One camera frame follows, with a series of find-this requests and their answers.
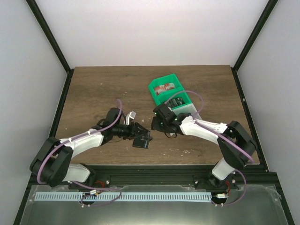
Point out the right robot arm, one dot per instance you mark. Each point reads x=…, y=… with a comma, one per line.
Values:
x=235, y=143

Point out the red credit cards stack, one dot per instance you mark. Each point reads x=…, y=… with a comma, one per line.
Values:
x=164, y=87

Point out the black aluminium frame rail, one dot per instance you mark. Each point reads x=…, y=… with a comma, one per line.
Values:
x=123, y=175

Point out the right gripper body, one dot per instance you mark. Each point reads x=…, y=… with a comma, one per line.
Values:
x=160, y=127

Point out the green bin left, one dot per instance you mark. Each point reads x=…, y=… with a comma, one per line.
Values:
x=164, y=83

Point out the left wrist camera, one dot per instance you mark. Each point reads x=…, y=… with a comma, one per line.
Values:
x=129, y=117

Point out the green bin middle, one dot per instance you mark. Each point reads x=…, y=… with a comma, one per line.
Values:
x=164, y=96

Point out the white bin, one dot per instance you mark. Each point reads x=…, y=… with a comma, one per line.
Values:
x=187, y=108

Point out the black card holder wallet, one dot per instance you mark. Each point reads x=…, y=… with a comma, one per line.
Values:
x=142, y=141

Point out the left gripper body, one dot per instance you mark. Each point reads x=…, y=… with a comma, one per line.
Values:
x=126, y=133

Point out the dark green credit cards stack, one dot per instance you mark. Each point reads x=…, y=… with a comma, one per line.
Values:
x=175, y=102

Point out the light blue cable duct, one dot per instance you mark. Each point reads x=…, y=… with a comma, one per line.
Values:
x=126, y=197

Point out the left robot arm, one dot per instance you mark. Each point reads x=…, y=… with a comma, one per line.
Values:
x=52, y=164

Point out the green bin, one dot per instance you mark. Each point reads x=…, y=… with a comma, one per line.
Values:
x=164, y=83
x=164, y=96

